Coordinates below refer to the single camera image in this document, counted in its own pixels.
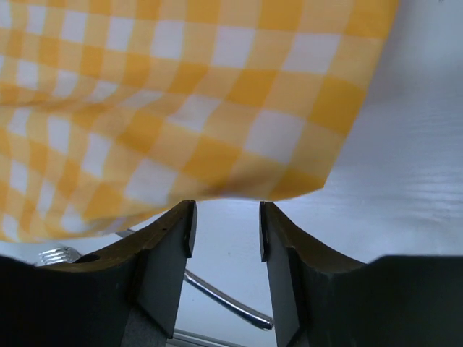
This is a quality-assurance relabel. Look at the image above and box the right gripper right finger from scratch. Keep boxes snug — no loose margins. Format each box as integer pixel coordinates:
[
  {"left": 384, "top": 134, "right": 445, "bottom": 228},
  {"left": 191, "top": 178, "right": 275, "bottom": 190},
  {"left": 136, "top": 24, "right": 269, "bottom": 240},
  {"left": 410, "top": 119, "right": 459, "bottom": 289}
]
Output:
[{"left": 260, "top": 202, "right": 462, "bottom": 346}]

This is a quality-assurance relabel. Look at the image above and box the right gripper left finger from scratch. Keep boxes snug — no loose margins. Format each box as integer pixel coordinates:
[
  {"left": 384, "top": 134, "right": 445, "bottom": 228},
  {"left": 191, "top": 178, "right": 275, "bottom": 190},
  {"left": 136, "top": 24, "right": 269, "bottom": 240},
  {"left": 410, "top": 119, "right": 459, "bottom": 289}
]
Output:
[{"left": 1, "top": 200, "right": 197, "bottom": 346}]

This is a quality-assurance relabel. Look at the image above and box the yellow white checkered cloth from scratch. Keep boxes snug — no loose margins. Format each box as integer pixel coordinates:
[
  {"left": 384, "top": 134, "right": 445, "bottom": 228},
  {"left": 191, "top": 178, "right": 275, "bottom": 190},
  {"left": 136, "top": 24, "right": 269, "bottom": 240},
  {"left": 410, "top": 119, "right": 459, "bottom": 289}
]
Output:
[{"left": 1, "top": 1, "right": 399, "bottom": 242}]

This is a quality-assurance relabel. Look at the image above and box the silver table knife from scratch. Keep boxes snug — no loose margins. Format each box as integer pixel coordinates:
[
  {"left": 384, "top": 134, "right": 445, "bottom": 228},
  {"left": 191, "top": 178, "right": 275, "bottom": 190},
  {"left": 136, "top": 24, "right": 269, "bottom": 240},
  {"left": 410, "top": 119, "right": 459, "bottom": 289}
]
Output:
[{"left": 115, "top": 229, "right": 274, "bottom": 332}]

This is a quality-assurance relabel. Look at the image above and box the silver fork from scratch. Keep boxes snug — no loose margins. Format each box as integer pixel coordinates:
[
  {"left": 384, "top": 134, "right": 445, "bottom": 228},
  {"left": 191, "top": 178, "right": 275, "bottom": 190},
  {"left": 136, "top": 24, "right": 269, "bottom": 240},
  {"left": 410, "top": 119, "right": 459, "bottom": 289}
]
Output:
[{"left": 37, "top": 246, "right": 82, "bottom": 266}]

